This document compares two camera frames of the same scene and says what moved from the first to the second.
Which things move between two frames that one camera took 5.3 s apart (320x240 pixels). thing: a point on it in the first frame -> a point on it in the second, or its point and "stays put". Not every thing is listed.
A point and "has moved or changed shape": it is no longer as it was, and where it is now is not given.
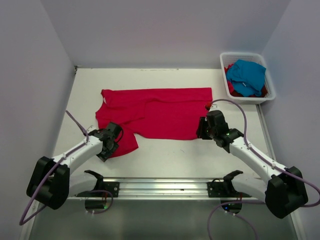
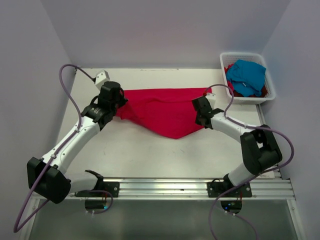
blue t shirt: x=248 y=77 stays put
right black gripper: x=203 y=121 -> x=196 y=119
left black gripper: x=103 y=155 -> x=122 y=100
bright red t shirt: x=230 y=83 stays put
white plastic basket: x=248 y=80 stays put
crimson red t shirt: x=169 y=113 has moved or changed shape
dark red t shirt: x=264 y=93 stays put
